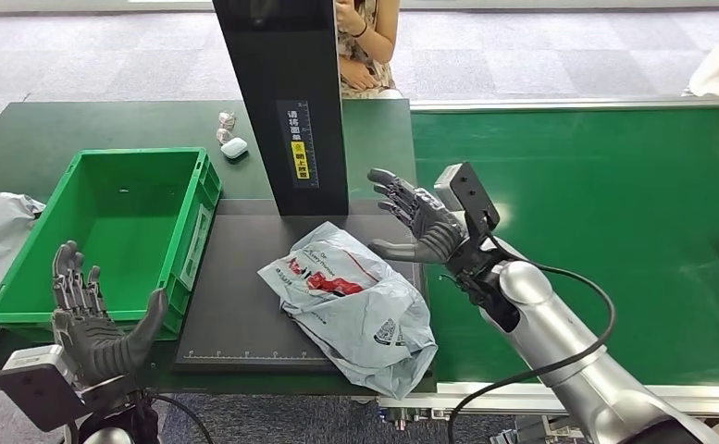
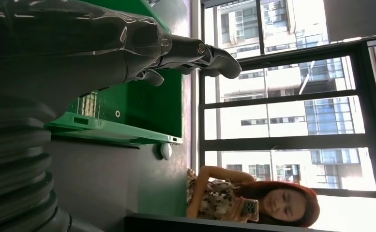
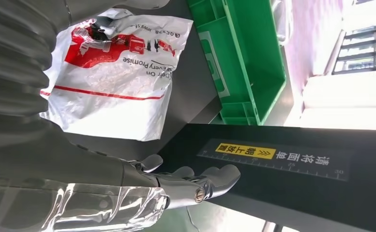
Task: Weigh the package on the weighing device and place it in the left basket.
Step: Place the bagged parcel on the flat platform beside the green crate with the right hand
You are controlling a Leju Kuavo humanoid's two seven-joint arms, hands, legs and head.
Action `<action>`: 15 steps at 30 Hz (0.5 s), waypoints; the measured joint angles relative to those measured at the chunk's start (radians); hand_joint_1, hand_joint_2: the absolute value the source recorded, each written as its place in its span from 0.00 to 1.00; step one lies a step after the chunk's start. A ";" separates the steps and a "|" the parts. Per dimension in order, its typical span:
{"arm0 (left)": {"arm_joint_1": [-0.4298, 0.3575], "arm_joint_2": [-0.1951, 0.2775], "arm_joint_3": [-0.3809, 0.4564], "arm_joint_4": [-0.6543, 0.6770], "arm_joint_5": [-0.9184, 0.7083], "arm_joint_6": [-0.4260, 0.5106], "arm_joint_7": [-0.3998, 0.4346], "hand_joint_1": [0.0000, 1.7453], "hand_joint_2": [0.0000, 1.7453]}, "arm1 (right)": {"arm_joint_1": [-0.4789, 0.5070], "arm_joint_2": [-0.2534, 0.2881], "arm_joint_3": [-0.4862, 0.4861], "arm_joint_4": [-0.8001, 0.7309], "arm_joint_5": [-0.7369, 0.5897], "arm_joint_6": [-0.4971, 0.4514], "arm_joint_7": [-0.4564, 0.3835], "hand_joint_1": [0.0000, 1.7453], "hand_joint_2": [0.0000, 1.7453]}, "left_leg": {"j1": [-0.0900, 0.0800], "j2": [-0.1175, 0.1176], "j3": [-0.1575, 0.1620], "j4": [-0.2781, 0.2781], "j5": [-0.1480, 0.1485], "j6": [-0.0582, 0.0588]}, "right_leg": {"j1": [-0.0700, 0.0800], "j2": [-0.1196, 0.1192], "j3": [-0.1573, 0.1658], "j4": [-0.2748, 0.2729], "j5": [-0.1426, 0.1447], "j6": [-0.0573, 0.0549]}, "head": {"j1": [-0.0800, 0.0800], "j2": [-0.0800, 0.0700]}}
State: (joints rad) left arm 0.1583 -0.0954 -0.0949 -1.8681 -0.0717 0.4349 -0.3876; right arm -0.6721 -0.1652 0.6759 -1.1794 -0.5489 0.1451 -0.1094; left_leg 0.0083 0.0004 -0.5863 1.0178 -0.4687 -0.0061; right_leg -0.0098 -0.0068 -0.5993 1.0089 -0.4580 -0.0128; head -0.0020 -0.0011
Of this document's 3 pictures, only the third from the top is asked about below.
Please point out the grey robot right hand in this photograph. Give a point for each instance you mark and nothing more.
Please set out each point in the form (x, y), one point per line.
(78, 173)

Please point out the green plastic basket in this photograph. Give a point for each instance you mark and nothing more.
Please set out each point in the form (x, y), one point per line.
(255, 64)

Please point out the black weighing device with column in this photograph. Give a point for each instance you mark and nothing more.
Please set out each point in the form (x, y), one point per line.
(303, 198)

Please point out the plain grey courier bag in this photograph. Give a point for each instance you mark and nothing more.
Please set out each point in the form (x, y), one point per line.
(280, 19)

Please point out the window with dark bars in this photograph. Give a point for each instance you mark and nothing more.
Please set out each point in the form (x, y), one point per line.
(364, 48)

